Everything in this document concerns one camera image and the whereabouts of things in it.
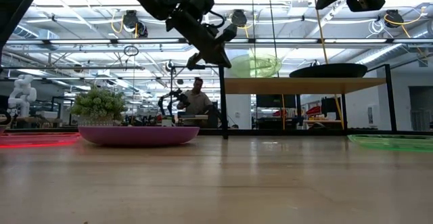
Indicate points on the person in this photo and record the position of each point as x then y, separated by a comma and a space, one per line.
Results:
198, 102

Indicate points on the red plate with curved mark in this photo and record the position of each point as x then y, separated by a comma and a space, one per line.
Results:
37, 139

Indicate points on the black background robot arm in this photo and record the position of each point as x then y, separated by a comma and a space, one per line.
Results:
181, 97

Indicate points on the white humanoid robot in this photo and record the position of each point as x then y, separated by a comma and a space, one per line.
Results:
22, 95

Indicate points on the black aluminium table frame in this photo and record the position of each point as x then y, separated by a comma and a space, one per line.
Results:
287, 132

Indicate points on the wooden shelf with black legs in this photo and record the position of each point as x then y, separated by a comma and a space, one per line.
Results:
304, 86

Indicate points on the dark teal plate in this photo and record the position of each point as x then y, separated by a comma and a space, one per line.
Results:
328, 71

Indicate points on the potted green succulent plant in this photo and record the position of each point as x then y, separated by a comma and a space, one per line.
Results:
98, 105

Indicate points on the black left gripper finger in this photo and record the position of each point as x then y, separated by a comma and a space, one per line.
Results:
224, 51
216, 59

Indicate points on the purple plastic plate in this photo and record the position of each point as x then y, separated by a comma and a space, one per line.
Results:
138, 136

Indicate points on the green translucent plate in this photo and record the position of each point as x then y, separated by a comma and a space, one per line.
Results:
257, 66
395, 142

